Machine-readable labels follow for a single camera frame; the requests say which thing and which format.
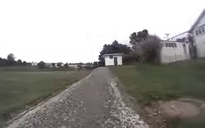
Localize small white shed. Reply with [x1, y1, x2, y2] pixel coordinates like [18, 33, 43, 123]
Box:
[103, 52, 125, 67]

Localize dark trees behind shed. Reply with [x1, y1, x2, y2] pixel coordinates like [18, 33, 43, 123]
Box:
[97, 28, 151, 66]

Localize distant low buildings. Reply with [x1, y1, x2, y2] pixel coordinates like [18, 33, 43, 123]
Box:
[29, 61, 101, 70]

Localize grey gravel asphalt path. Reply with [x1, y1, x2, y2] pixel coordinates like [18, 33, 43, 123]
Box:
[5, 66, 150, 128]

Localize dark bush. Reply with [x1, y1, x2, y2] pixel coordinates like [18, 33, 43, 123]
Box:
[132, 34, 163, 65]

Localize grass slope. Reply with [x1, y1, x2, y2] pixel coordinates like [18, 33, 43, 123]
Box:
[108, 57, 205, 128]

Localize white garage building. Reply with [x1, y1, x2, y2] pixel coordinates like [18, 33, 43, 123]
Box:
[159, 40, 192, 65]

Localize grass field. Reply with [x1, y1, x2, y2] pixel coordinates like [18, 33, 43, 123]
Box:
[0, 68, 93, 128]

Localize distant row of trees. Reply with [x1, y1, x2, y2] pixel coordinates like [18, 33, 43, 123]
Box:
[0, 52, 66, 70]

